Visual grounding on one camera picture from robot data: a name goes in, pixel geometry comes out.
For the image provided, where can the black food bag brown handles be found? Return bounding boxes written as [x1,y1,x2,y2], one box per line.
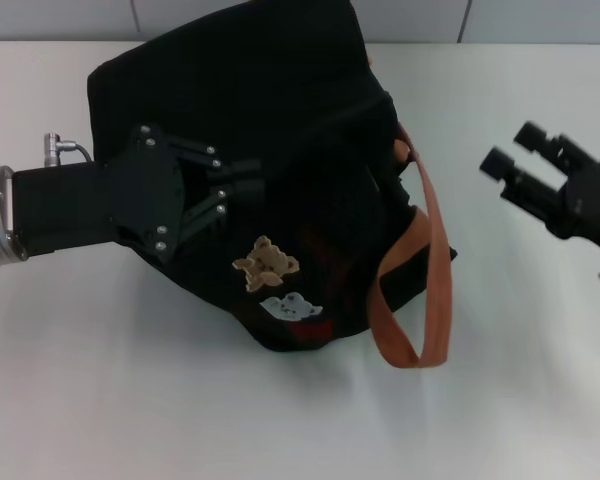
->
[86,0,457,371]

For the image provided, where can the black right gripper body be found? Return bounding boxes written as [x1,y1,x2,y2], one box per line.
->
[546,159,600,260]

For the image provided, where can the left gripper connector with cable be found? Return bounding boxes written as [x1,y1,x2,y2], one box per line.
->
[42,132,96,166]

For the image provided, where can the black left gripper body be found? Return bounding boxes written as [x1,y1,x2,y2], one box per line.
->
[10,122,189,265]

